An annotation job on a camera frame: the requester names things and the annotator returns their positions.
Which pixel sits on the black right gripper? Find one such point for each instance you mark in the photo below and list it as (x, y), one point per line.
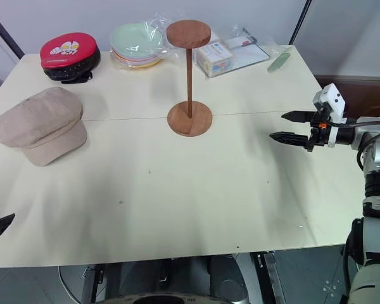
(318, 133)

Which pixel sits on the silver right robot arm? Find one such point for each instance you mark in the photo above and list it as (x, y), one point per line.
(377, 149)

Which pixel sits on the brown wooden hat stand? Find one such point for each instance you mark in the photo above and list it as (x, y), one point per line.
(189, 120)

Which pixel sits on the beige cap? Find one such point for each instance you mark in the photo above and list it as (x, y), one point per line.
(41, 126)

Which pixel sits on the pale green plastic case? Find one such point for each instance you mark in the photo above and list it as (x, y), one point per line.
(278, 61)

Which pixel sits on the dark brown wooden cabinet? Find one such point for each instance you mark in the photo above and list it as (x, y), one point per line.
(361, 92)

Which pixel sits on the white printed card box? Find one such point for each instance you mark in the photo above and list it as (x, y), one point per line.
(215, 58)

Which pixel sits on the dark slanted pole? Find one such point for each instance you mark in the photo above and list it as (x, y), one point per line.
(6, 31)
(301, 20)

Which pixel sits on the metal table leg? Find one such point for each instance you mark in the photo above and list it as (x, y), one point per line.
(270, 278)
(93, 285)

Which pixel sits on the yellow plate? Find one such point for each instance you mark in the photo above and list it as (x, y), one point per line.
(147, 65)

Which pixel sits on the clear plastic plate bag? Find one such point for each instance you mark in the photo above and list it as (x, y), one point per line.
(168, 23)

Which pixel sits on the mint green plate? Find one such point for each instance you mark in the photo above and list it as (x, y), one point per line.
(136, 39)

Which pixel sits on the pink plate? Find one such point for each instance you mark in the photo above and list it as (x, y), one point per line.
(120, 59)

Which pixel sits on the red and black round case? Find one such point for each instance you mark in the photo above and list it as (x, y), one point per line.
(68, 52)

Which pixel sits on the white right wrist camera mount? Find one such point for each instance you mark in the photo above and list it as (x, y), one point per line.
(331, 99)

